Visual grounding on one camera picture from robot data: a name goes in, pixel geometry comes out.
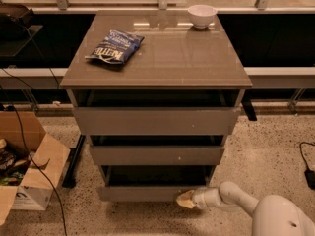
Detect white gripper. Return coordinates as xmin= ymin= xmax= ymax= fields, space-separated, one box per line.
xmin=176 ymin=187 xmax=222 ymax=209

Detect grey bottom drawer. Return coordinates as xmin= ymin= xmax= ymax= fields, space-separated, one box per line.
xmin=99 ymin=165 xmax=215 ymax=202

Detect grey drawer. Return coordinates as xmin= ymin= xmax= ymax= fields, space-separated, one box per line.
xmin=90 ymin=135 xmax=224 ymax=165
xmin=99 ymin=165 xmax=215 ymax=202
xmin=73 ymin=107 xmax=240 ymax=136

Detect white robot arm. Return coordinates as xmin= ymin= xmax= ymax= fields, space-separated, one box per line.
xmin=176 ymin=181 xmax=315 ymax=236

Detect grey drawer cabinet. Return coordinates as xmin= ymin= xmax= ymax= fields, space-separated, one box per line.
xmin=60 ymin=10 xmax=253 ymax=169

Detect grey middle drawer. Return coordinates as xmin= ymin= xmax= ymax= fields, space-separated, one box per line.
xmin=90 ymin=135 xmax=224 ymax=165

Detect grey top drawer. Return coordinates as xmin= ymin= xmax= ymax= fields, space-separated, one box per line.
xmin=73 ymin=107 xmax=240 ymax=136

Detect black table leg right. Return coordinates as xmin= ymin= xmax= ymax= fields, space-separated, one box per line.
xmin=242 ymin=100 xmax=257 ymax=121

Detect black table leg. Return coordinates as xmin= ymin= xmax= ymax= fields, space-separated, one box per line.
xmin=62 ymin=135 xmax=86 ymax=188
xmin=242 ymin=100 xmax=257 ymax=121

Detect black table leg left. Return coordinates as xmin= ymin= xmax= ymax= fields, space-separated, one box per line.
xmin=62 ymin=135 xmax=86 ymax=188

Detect blue Kettle chips bag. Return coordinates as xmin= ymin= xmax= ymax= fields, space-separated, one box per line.
xmin=86 ymin=29 xmax=145 ymax=65

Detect snack items in box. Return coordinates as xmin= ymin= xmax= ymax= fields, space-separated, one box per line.
xmin=0 ymin=139 xmax=31 ymax=186

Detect open cardboard box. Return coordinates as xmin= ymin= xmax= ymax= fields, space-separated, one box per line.
xmin=0 ymin=111 xmax=70 ymax=225

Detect white bowl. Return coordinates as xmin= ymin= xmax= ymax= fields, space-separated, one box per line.
xmin=187 ymin=5 xmax=218 ymax=29

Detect dark equipment on left shelf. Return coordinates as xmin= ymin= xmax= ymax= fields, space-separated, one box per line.
xmin=0 ymin=3 xmax=42 ymax=59

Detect black power adapter with cable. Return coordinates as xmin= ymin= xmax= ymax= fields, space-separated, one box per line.
xmin=299 ymin=142 xmax=315 ymax=190

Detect black cable on left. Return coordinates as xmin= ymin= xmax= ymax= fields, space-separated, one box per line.
xmin=0 ymin=67 xmax=69 ymax=236

